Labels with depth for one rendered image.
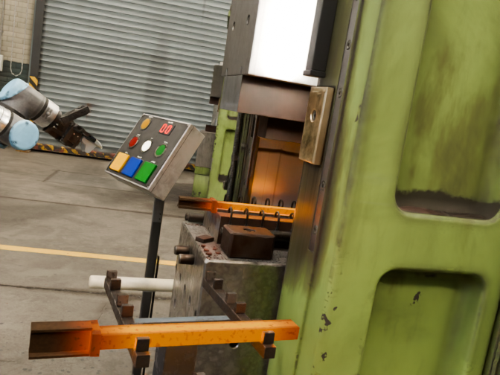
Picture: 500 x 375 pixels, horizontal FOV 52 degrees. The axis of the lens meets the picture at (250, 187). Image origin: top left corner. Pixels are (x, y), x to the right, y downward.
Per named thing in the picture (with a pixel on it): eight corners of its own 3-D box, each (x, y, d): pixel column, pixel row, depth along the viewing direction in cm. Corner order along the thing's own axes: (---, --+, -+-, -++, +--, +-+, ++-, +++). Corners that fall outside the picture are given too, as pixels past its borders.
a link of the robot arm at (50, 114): (42, 97, 174) (53, 100, 167) (54, 106, 177) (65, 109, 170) (27, 118, 172) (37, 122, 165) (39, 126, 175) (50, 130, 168)
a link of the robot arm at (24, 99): (-8, 99, 164) (10, 74, 166) (25, 121, 172) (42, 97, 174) (1, 100, 157) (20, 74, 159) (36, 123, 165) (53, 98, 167)
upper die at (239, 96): (236, 111, 131) (242, 74, 130) (219, 109, 150) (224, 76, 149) (378, 134, 144) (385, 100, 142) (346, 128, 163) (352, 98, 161)
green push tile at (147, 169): (144, 183, 175) (156, 164, 177) (134, 178, 181) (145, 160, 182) (148, 185, 177) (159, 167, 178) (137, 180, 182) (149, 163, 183)
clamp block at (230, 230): (227, 257, 125) (231, 232, 124) (219, 247, 133) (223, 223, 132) (272, 260, 129) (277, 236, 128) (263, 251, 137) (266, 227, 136)
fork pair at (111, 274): (109, 289, 96) (111, 280, 96) (105, 279, 101) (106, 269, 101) (222, 289, 106) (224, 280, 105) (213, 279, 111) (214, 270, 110)
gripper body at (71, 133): (67, 147, 182) (39, 128, 174) (80, 127, 184) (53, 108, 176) (75, 150, 177) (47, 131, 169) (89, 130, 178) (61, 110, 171)
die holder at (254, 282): (180, 428, 128) (205, 260, 121) (163, 353, 164) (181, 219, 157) (374, 422, 144) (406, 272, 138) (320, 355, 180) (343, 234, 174)
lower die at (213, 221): (216, 243, 137) (221, 213, 135) (202, 224, 155) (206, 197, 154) (355, 254, 149) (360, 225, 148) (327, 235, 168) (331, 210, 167)
